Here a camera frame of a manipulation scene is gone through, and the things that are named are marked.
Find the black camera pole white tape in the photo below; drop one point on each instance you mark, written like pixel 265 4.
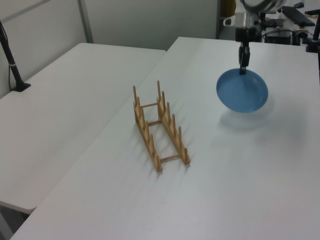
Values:
pixel 8 53

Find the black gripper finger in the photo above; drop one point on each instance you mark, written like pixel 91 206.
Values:
pixel 242 62
pixel 247 56

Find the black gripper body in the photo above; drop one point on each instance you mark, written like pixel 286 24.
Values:
pixel 246 33

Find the blue round plate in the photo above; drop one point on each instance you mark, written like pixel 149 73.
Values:
pixel 240 92

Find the black computer box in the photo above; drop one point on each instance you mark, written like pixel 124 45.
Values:
pixel 278 37

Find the black computer mouse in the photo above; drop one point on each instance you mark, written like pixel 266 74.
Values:
pixel 298 4

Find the wooden peg plate rack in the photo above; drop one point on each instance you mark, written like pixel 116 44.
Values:
pixel 178 150

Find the black keyboard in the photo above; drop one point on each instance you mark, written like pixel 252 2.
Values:
pixel 297 15

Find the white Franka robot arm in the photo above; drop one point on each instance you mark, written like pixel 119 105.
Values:
pixel 255 5

